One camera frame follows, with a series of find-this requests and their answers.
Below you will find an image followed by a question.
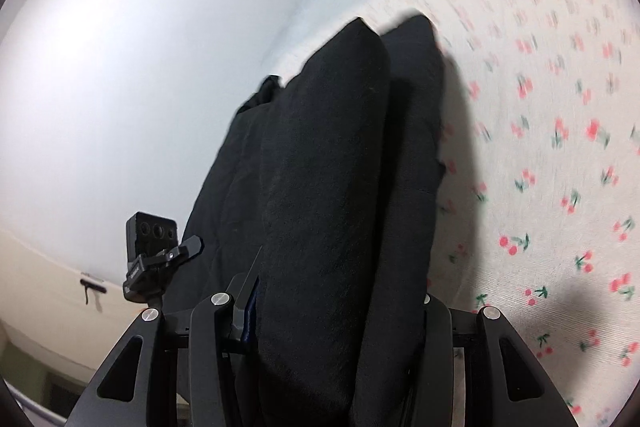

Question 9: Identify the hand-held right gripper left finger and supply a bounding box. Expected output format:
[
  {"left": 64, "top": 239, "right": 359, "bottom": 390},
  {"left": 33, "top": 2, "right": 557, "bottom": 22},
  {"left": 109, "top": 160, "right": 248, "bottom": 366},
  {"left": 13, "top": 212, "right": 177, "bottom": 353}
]
[{"left": 64, "top": 246, "right": 266, "bottom": 427}]

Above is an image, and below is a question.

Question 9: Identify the black wall hook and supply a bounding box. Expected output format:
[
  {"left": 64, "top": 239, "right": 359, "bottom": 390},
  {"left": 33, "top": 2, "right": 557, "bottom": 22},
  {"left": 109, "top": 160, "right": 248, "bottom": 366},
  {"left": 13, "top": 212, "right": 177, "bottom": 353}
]
[{"left": 79, "top": 274, "right": 107, "bottom": 307}]

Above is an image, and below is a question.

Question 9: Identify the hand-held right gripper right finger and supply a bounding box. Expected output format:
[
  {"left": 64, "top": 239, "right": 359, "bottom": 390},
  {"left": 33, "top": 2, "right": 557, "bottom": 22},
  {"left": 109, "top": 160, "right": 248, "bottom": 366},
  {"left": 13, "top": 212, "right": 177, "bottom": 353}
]
[{"left": 400, "top": 292, "right": 578, "bottom": 427}]

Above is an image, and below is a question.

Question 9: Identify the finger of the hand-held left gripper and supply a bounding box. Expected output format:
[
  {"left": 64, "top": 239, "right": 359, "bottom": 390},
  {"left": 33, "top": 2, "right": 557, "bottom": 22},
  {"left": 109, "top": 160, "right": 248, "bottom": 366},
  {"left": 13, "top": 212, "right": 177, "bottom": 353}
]
[{"left": 167, "top": 235, "right": 205, "bottom": 264}]

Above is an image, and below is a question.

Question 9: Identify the black garment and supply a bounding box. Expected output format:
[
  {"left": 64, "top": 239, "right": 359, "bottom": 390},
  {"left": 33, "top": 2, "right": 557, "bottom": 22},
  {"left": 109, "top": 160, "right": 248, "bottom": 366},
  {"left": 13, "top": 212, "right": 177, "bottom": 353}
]
[{"left": 177, "top": 16, "right": 448, "bottom": 427}]

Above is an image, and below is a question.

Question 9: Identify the cherry print bed sheet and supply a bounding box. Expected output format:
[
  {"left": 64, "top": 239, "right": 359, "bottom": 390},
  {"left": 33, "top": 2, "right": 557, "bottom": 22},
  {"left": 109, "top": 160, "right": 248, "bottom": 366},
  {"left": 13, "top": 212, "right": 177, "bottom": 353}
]
[{"left": 270, "top": 0, "right": 640, "bottom": 427}]

